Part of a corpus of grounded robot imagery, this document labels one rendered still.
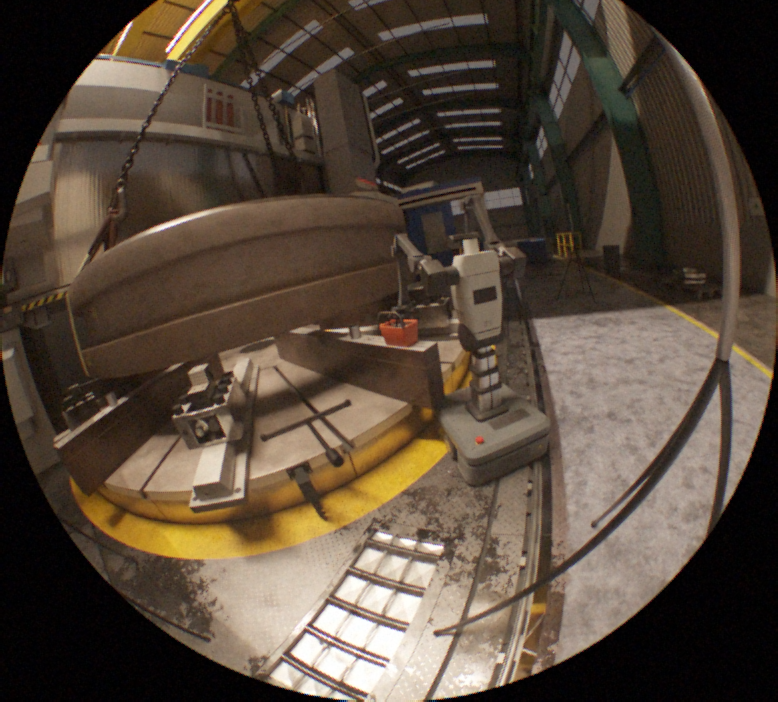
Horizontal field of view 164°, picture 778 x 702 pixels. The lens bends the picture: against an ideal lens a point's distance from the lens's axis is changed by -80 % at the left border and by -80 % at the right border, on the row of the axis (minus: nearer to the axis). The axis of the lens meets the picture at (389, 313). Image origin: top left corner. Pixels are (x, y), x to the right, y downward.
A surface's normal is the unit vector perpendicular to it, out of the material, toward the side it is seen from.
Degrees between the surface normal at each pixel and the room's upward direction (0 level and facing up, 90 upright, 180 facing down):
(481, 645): 0
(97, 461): 90
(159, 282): 90
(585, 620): 0
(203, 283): 90
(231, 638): 0
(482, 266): 90
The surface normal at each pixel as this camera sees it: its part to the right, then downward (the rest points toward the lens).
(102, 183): 0.90, -0.09
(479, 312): 0.17, 0.17
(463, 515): -0.19, -0.96
